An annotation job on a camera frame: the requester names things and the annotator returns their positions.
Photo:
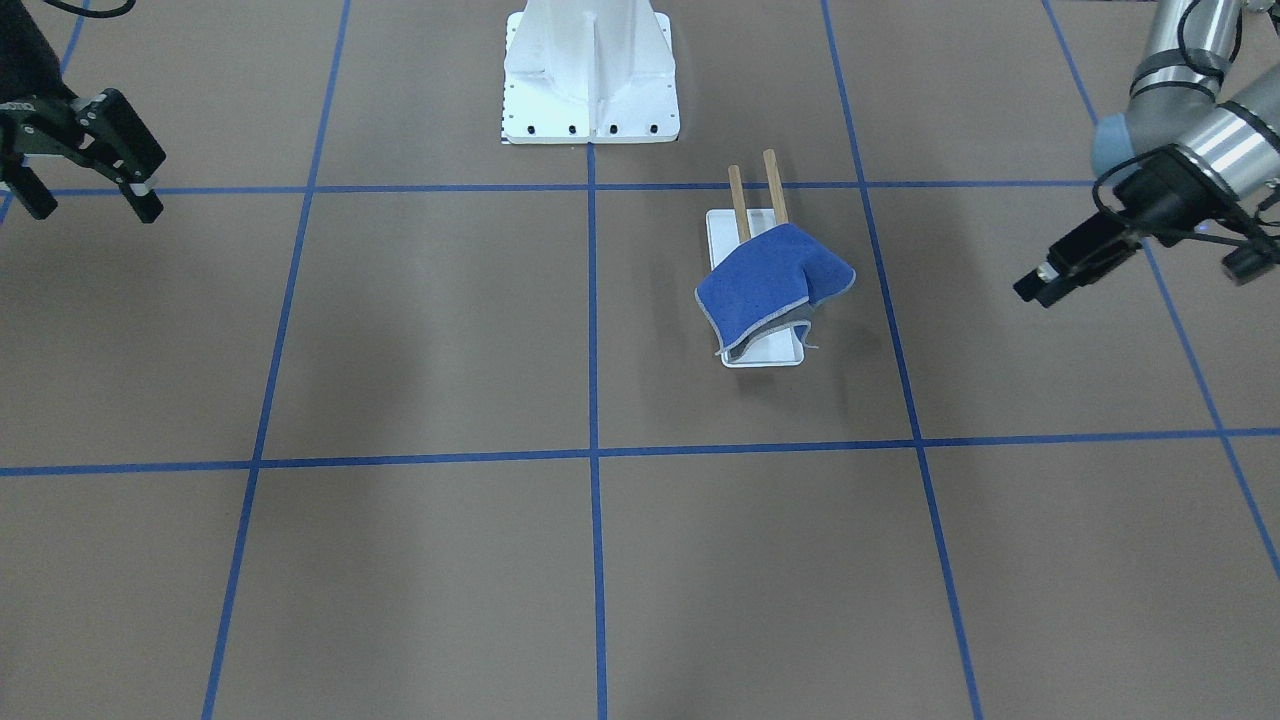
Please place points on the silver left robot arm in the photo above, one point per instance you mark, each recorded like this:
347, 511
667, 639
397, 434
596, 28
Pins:
1174, 100

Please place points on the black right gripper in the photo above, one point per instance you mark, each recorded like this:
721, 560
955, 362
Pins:
28, 62

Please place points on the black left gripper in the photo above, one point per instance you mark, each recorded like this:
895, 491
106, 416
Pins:
1163, 192

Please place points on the white towel rack wooden bars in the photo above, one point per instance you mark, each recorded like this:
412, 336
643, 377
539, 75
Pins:
727, 227

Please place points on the brown paper table cover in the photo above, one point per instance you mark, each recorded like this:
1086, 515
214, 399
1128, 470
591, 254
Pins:
385, 419

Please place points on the blue grey towel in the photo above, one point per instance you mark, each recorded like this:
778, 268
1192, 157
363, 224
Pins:
770, 284

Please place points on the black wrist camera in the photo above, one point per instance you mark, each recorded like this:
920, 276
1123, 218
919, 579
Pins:
1247, 263

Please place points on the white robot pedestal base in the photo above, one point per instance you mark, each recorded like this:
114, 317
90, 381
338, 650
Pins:
589, 72

